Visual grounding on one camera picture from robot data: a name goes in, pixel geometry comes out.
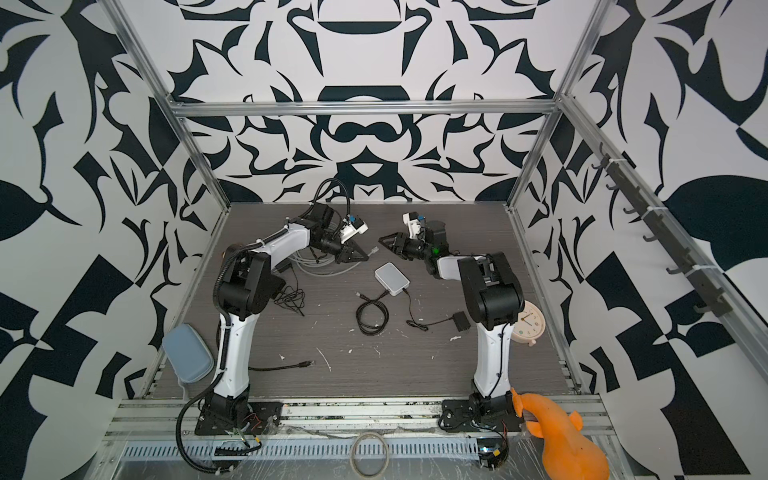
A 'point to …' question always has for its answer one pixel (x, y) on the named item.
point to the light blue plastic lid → (186, 354)
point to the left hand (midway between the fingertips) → (368, 253)
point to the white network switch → (391, 279)
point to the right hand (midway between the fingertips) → (383, 240)
